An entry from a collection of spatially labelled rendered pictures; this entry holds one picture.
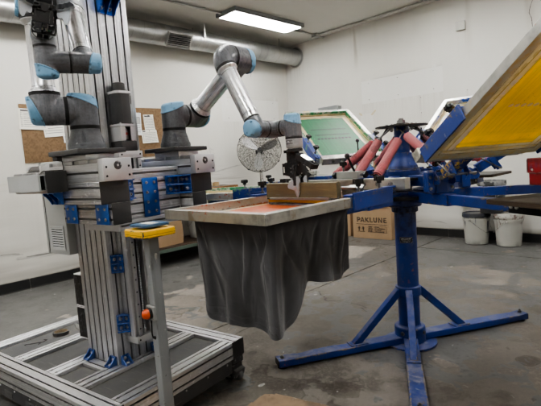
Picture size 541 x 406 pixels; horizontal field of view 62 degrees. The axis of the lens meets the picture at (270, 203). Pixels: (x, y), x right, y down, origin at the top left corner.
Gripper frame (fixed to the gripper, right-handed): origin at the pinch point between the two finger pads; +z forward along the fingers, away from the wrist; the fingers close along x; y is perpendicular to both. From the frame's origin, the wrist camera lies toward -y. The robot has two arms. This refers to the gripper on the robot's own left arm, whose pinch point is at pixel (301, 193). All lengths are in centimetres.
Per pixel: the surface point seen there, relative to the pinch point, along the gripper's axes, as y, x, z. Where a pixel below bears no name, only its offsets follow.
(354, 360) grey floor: 15, -52, 100
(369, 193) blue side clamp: -29.6, -7.5, 1.3
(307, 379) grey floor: 23, -19, 100
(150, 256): 11, 71, 15
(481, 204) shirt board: -55, -58, 12
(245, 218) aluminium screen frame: -19, 52, 3
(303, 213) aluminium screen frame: -28.4, 32.7, 3.8
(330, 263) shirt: -20.3, 9.5, 27.6
